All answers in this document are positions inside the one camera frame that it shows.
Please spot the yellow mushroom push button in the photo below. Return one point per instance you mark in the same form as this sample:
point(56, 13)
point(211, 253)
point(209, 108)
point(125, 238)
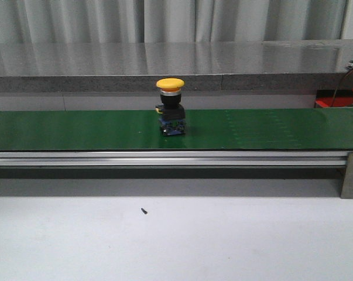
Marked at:
point(172, 116)

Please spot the red plastic bin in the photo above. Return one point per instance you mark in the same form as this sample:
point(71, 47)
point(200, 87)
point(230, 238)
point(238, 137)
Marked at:
point(324, 98)

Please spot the grey stone shelf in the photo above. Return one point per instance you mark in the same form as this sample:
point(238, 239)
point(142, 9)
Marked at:
point(206, 66)

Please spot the green conveyor belt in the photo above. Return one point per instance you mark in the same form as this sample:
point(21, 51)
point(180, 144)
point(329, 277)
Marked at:
point(206, 129)

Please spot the grey pleated curtain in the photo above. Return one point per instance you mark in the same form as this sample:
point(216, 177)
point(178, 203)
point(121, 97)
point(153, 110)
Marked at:
point(168, 21)

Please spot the aluminium conveyor frame rail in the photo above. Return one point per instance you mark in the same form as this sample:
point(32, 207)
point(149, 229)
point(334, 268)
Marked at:
point(176, 158)

